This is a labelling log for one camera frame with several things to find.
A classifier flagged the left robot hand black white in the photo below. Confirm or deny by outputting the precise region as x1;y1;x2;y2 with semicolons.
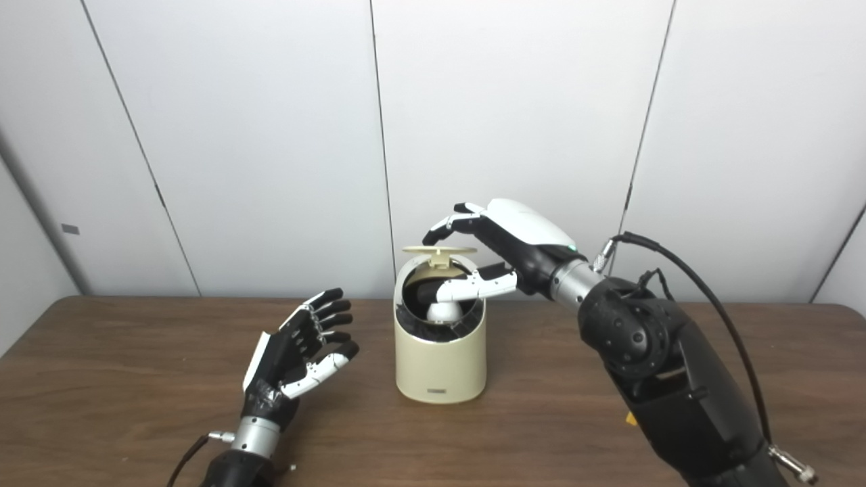
241;288;360;432

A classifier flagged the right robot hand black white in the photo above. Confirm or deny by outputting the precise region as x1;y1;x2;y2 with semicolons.
422;198;579;304

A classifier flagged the small white plastic bottle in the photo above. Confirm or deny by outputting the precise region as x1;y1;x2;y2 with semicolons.
426;302;465;324

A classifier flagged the cream-colored lidded bin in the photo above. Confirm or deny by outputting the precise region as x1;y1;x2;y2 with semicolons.
394;246;488;405

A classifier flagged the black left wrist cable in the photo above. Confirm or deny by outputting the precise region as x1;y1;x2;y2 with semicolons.
166;431;235;487

